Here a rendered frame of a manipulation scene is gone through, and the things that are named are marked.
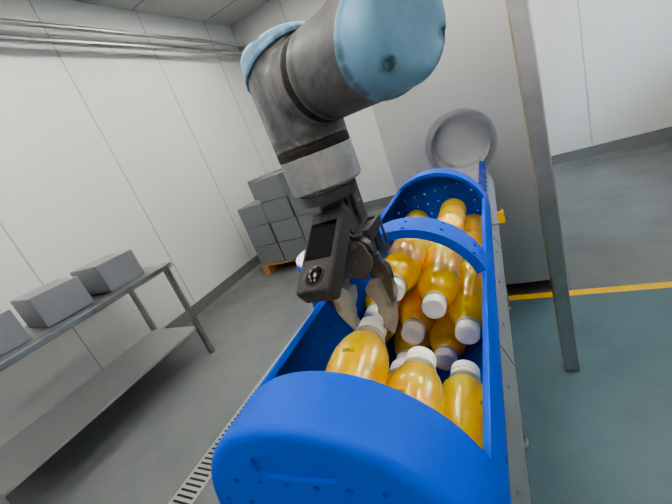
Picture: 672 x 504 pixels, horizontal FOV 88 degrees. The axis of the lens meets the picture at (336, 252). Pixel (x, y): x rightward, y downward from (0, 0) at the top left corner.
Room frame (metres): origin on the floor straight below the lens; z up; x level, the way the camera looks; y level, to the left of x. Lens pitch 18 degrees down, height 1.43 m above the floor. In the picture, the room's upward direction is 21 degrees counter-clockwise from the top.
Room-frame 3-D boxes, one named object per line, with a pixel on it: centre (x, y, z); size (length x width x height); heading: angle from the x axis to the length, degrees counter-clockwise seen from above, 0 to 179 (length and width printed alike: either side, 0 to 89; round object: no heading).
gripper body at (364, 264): (0.44, -0.02, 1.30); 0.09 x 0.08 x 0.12; 151
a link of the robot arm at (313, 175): (0.44, -0.02, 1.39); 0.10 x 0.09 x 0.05; 61
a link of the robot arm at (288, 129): (0.43, -0.02, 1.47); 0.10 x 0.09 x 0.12; 33
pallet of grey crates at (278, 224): (4.46, 0.27, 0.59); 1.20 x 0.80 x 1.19; 60
